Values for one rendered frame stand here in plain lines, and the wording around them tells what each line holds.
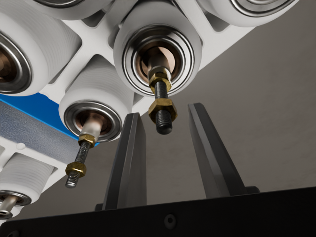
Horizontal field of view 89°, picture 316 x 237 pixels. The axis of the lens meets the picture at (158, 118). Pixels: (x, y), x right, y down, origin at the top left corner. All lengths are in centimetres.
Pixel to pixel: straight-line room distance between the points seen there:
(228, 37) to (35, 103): 44
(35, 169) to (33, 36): 33
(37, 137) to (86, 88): 29
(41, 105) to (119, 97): 30
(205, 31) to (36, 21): 20
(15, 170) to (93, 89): 32
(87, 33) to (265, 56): 44
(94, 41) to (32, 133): 30
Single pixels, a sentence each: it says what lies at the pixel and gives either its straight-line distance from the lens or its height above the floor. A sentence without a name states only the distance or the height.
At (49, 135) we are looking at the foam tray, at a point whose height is 12.
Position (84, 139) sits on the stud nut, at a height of 29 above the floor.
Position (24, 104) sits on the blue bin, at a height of 10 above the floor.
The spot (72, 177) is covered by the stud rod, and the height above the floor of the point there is 33.
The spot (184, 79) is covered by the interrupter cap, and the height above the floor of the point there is 25.
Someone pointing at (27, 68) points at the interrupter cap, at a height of 25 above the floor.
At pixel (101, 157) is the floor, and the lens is 74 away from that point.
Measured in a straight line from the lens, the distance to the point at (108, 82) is 23.
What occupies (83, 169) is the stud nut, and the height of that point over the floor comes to 32.
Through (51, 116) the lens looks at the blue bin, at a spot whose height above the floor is 10.
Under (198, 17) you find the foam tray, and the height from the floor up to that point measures 18.
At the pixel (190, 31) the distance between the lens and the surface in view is 18.
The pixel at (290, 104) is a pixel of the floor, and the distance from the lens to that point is 69.
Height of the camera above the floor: 42
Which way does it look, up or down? 49 degrees down
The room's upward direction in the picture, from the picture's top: 176 degrees clockwise
